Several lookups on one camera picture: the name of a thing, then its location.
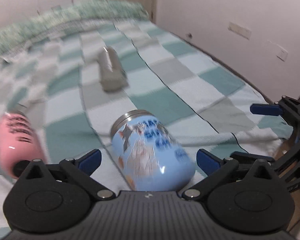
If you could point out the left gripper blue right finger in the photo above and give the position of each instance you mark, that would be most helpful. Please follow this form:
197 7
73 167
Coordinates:
207 162

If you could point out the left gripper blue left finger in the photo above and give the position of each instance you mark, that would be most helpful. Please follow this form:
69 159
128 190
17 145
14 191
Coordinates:
90 162

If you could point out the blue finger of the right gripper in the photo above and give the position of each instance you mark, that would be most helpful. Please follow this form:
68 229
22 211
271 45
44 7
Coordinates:
266 109

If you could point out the blue cartoon steel cup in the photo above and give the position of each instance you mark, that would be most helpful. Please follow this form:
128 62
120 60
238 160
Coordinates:
149 158

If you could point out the pink printed cup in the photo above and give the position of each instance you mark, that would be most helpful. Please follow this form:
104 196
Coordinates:
19 144

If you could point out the silver steel bottle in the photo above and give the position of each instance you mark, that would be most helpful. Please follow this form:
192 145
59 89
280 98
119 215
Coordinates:
112 75

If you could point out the checkered teal bed blanket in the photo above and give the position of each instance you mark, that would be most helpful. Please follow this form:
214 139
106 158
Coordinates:
55 80

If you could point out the green floral quilt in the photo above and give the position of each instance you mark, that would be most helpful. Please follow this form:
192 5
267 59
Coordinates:
18 33

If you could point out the white wall socket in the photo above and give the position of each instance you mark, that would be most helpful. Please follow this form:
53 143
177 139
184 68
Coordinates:
282 54

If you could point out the white wall switch plate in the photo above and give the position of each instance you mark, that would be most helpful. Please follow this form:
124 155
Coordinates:
239 30

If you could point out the black wall plug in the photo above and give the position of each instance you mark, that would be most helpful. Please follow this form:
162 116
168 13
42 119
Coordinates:
189 35

